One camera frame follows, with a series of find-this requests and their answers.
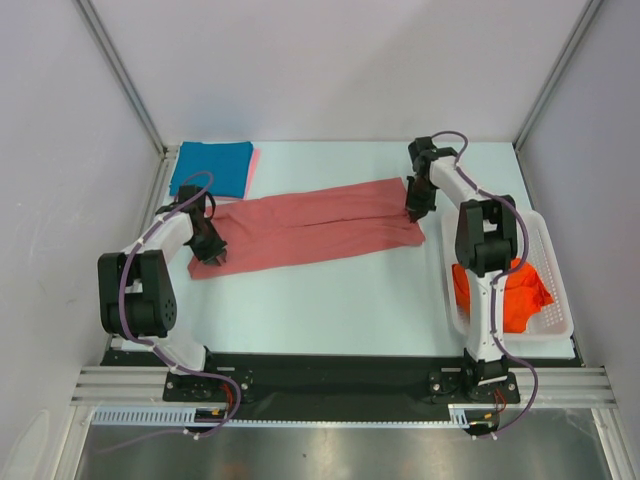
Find salmon pink t shirt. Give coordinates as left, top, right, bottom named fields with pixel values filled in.
left=188, top=177, right=425, bottom=280

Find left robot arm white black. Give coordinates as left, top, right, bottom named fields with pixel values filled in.
left=97, top=185, right=227, bottom=400

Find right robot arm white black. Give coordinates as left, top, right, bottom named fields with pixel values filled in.
left=405, top=136, right=518, bottom=401

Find folded blue t shirt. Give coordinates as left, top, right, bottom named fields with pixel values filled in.
left=169, top=141, right=256, bottom=197

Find folded light pink t shirt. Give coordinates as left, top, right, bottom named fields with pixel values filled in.
left=215, top=148, right=261, bottom=202

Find orange t shirt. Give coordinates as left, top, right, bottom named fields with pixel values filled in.
left=452, top=262, right=554, bottom=334

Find white plastic basket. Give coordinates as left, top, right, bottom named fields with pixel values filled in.
left=441, top=210, right=574, bottom=344

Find white round object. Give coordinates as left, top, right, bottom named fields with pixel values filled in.
left=1, top=409, right=50, bottom=480

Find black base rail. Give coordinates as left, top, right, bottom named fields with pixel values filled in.
left=99, top=351, right=584, bottom=422

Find front aluminium frame rail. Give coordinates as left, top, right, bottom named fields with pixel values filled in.
left=70, top=366, right=617, bottom=409

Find white cable duct strip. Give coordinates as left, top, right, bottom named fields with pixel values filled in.
left=89, top=402, right=531, bottom=430

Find right aluminium frame post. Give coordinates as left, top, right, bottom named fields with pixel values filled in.
left=512, top=0, right=607, bottom=154

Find aluminium frame post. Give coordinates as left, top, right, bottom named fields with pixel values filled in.
left=72, top=0, right=167, bottom=158
left=512, top=0, right=607, bottom=154

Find left aluminium frame post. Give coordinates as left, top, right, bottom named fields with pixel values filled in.
left=72, top=0, right=167, bottom=158

